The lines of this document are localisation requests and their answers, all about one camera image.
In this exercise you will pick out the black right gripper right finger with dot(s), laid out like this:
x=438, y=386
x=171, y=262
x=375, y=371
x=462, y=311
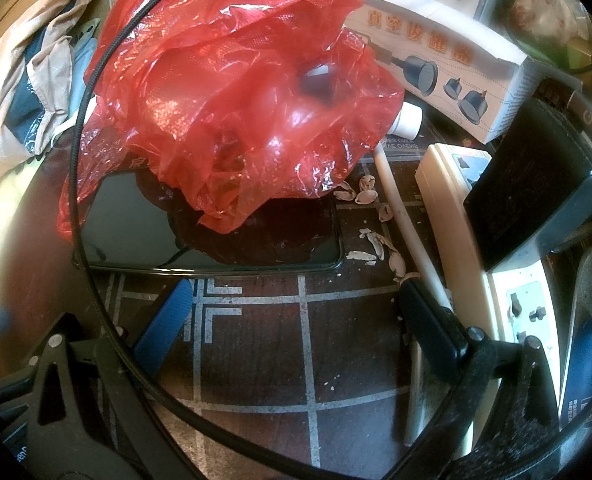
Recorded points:
x=499, y=418

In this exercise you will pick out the black tablet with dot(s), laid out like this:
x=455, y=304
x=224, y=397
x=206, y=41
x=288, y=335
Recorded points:
x=135, y=223

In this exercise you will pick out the black power adapter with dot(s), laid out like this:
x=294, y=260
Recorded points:
x=535, y=191

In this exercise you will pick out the white printed cardboard box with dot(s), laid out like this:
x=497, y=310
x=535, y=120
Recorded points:
x=464, y=69

